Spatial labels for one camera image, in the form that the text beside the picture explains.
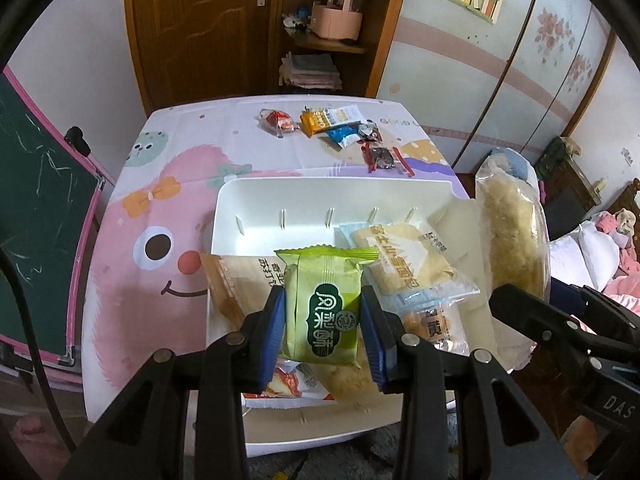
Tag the yellow-white snack packet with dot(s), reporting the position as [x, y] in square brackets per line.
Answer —
[400, 260]

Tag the green pastry packet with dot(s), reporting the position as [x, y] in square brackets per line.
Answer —
[325, 310]

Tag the cartoon printed tablecloth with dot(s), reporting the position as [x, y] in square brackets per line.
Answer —
[150, 200]

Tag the black easel knob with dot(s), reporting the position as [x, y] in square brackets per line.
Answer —
[77, 140]

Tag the blue white snack packet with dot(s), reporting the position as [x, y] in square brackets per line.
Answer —
[344, 135]

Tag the green chalkboard pink frame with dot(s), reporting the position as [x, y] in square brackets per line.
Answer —
[40, 210]

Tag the wooden corner shelf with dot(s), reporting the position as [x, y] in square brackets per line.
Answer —
[385, 35]

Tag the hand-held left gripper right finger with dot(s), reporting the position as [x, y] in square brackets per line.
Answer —
[375, 340]

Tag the red dark snack packet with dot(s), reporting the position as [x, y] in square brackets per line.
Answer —
[382, 157]

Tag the dark wooden nightstand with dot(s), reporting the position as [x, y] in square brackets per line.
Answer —
[565, 185]

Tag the orange snack packet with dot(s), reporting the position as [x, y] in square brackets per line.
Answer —
[314, 121]

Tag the small toys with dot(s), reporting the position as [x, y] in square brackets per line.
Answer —
[297, 20]

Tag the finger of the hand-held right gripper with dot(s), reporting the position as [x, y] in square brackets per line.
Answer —
[565, 291]
[530, 310]

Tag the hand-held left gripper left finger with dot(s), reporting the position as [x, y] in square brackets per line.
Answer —
[272, 340]

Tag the white plastic bin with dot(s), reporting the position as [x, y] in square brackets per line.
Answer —
[300, 195]

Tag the brown wooden door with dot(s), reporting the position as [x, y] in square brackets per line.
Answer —
[200, 35]

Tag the white pillow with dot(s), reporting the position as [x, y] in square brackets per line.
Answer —
[595, 255]

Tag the pink blanket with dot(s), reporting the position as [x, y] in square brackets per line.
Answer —
[625, 300]

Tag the white green snack packet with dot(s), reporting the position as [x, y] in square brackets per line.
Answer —
[345, 114]

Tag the clear bag of yellow puffs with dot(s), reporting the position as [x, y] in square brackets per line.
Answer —
[510, 230]
[345, 377]

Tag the stack of folded towels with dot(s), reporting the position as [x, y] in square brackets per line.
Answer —
[310, 72]

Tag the floral wardrobe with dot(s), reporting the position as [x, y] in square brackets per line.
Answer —
[450, 85]

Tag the orange egg yolk pastry packet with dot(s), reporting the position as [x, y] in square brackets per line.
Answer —
[435, 325]

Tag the beige cracker packet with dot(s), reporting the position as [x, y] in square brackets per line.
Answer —
[235, 280]

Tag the pink basket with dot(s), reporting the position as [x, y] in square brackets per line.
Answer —
[335, 22]

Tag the small red snack packet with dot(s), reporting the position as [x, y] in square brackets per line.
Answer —
[280, 121]

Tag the small dark candy packet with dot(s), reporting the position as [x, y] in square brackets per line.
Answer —
[370, 132]

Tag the red white snack packet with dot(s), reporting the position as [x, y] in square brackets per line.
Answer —
[295, 385]

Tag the pink plush toy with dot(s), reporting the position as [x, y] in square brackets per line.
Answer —
[620, 220]

